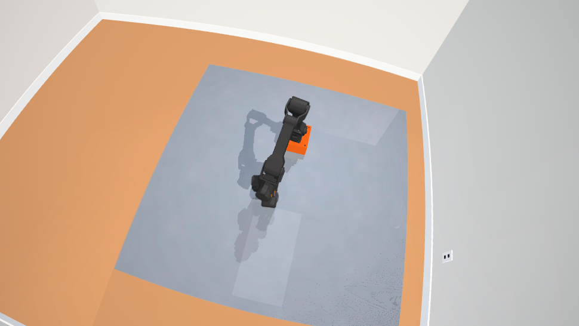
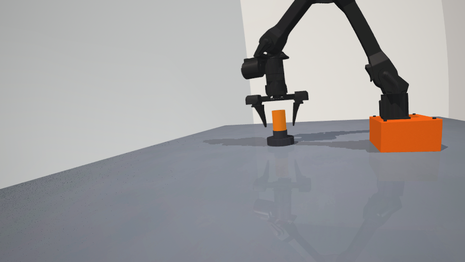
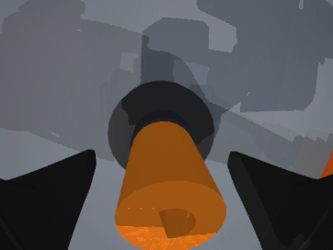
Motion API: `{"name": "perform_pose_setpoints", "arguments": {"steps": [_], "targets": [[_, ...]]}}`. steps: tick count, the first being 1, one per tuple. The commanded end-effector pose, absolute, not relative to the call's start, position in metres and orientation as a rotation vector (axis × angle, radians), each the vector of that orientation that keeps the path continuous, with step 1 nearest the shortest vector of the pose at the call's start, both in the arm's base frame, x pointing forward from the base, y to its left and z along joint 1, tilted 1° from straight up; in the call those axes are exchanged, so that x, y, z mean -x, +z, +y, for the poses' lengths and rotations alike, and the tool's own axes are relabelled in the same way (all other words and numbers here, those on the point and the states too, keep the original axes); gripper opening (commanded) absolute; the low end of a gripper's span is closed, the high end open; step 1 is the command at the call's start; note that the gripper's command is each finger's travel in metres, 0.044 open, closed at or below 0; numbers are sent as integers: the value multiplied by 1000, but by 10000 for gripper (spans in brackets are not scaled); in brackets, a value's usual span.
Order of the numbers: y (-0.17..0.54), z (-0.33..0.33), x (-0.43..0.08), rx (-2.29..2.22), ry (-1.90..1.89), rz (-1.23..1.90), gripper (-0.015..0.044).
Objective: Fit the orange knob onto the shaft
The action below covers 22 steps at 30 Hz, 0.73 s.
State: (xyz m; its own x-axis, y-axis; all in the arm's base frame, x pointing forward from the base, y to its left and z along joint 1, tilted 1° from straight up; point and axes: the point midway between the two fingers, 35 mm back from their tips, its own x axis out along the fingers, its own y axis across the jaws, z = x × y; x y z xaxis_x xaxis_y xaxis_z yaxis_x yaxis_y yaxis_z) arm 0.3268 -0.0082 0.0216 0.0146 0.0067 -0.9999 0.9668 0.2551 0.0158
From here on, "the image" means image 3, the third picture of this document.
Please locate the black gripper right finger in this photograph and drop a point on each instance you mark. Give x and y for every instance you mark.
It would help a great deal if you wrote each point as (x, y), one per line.
(285, 208)

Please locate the orange knob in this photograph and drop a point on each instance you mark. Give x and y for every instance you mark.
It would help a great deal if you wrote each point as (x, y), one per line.
(168, 199)

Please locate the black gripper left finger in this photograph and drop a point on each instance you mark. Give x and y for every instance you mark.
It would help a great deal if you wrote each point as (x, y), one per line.
(39, 210)

